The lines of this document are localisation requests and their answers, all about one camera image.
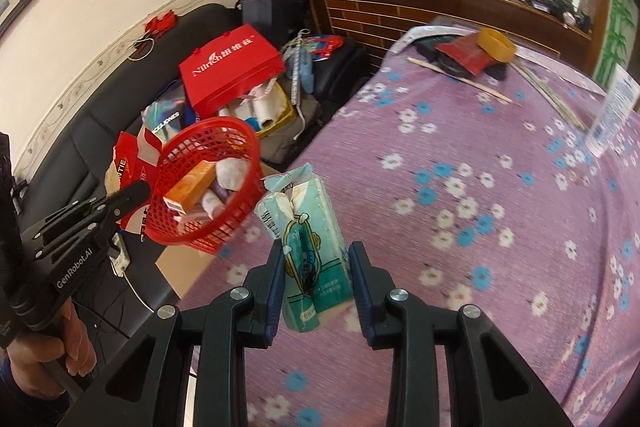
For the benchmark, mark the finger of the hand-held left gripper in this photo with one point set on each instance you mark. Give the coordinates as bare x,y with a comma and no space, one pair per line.
130,197
65,217

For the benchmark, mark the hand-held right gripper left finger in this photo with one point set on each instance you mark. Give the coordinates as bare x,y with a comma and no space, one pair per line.
274,307

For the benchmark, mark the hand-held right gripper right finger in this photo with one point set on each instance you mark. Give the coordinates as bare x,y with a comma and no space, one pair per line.
360,302

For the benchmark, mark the teal tissue packet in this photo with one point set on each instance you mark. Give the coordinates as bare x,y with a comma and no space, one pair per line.
315,267

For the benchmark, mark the orange cardboard box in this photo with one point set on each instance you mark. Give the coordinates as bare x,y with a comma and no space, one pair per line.
192,184

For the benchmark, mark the red mesh basket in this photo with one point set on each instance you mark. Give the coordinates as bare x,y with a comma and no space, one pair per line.
235,212

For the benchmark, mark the person's left forearm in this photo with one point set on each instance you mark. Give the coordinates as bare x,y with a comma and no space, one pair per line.
15,412

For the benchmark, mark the person's left hand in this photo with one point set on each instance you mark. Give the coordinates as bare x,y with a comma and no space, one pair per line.
50,357

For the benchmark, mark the red white paper bag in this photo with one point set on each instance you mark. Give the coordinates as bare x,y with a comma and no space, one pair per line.
127,157

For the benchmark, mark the white power strip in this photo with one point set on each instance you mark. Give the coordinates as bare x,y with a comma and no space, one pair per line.
120,257

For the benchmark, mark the black sofa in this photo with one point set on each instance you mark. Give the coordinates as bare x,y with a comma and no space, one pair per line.
75,142

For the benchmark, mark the blue printed packet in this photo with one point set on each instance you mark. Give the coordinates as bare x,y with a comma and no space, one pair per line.
167,114

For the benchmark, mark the purple floral blanket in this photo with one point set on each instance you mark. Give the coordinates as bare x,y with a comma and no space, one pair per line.
475,257

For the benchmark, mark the yellow basket with rolls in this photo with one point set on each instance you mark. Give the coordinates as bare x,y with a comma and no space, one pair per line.
260,112

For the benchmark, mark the red gift bag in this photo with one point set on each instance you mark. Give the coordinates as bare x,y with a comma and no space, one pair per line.
225,67

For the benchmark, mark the red ornament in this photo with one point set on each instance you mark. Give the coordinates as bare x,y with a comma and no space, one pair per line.
160,23

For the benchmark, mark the measuring tape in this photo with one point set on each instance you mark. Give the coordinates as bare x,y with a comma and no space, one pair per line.
298,77

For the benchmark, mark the dark navy gift bag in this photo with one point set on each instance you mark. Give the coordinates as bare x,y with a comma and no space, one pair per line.
272,19

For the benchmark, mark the wrapped wooden chopsticks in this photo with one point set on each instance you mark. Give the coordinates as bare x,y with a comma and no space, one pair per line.
460,79

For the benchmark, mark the colourful printed bag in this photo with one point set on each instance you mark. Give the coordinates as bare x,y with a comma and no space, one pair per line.
322,46

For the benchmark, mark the black object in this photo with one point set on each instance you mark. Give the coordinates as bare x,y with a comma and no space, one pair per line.
430,47

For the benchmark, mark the red foil packet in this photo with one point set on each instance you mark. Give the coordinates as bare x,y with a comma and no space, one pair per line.
465,54

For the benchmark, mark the bundle of thin sticks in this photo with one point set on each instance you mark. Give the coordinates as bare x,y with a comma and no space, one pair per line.
550,99

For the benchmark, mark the yellow tape roll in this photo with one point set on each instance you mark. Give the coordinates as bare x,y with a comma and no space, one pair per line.
495,44

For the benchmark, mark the wooden cabinet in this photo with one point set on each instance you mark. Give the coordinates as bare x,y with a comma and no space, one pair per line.
380,2

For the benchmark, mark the white lotion tube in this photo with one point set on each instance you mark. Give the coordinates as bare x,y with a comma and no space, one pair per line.
612,112

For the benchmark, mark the bamboo wall sticker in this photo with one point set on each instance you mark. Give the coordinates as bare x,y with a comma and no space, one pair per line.
617,32

